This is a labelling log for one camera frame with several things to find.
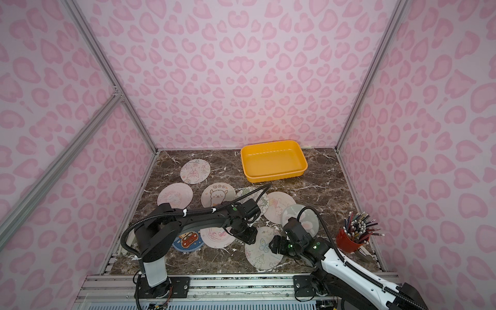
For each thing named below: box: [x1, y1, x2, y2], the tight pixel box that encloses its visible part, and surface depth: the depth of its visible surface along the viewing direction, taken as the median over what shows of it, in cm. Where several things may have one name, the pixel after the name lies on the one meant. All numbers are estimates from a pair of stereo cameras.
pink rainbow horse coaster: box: [199, 226, 236, 249], surface depth 87 cm
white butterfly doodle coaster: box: [179, 158, 211, 185], surface depth 112 cm
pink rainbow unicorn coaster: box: [156, 182, 194, 210], surface depth 103 cm
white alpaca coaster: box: [200, 182, 236, 208], surface depth 103 cm
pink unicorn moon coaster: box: [263, 191, 297, 225], surface depth 98 cm
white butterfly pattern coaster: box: [244, 226, 284, 271], surface depth 83 cm
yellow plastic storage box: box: [240, 140, 309, 183], surface depth 118 cm
